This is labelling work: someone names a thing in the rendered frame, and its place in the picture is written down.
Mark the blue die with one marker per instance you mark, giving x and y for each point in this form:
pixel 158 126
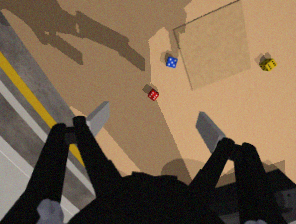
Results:
pixel 171 62

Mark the yellow die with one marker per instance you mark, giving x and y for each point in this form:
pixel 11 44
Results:
pixel 268 64

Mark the tan square mat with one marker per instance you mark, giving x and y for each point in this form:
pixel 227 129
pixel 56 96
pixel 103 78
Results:
pixel 215 46

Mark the red die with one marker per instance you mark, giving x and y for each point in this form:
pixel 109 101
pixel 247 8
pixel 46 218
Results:
pixel 153 94

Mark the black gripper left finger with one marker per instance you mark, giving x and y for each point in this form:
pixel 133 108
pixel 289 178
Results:
pixel 40 202

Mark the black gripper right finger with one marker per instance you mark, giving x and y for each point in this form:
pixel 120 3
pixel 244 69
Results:
pixel 256 201

